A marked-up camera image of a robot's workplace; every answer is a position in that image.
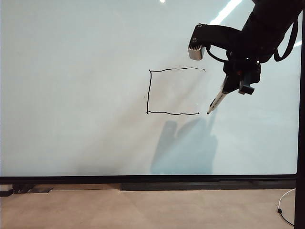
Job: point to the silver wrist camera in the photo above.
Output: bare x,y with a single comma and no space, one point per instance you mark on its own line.
196,51

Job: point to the whiteboard with black frame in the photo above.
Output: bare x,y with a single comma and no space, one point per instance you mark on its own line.
71,95

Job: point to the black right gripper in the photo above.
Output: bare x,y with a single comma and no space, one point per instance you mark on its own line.
245,66

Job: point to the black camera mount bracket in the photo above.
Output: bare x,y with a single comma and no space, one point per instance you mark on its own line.
221,35

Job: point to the white marker with black cap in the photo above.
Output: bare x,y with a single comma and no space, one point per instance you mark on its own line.
218,100

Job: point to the black base beam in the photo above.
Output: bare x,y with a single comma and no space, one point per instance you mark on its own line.
190,186

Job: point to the black stand foot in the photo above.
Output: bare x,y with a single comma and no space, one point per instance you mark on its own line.
4,192

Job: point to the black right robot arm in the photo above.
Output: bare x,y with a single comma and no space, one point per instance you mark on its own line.
269,31

